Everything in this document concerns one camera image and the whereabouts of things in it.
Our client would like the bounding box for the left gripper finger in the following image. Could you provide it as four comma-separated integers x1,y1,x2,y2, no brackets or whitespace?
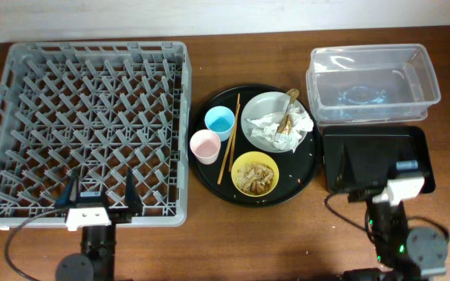
55,169,79,208
125,168,142,214

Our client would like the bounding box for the pink cup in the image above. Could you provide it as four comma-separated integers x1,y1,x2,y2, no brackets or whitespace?
189,130,221,165

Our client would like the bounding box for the blue cup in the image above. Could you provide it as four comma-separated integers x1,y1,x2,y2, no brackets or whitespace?
204,106,235,141

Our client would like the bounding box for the food scraps and rice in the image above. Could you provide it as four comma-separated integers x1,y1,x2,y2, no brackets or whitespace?
237,162,275,196

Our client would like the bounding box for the yellow bowl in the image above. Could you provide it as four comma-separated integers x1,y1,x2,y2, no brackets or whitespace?
231,151,280,197

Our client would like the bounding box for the gold snack wrapper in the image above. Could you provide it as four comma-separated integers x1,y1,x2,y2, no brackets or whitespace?
276,88,299,135

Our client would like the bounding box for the white napkin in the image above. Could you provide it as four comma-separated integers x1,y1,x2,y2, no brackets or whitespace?
245,107,314,152

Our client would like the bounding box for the grey plate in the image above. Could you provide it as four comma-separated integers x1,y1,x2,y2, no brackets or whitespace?
241,91,314,153

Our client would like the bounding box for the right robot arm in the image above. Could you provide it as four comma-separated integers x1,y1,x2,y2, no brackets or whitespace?
342,173,450,280

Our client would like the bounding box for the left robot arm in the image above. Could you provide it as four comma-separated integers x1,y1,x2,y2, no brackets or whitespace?
55,169,142,280

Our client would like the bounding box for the grey dishwasher rack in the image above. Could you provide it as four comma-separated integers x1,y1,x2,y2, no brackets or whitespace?
0,41,192,230

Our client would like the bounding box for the black rectangular bin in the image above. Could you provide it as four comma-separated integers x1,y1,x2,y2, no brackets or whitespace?
322,126,436,194

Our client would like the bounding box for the clear plastic bin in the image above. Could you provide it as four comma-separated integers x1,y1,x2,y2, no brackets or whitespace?
306,44,441,126

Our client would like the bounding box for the round black tray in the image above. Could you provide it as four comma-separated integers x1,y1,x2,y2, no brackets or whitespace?
189,84,323,208

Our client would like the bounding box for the wooden chopstick left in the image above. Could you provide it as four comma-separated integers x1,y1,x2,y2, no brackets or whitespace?
217,103,241,185

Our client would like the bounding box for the wooden chopstick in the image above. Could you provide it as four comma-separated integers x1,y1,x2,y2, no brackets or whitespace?
217,103,241,185
228,93,241,172

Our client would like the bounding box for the wooden chopstick right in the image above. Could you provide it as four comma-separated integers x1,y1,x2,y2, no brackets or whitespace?
228,93,241,172

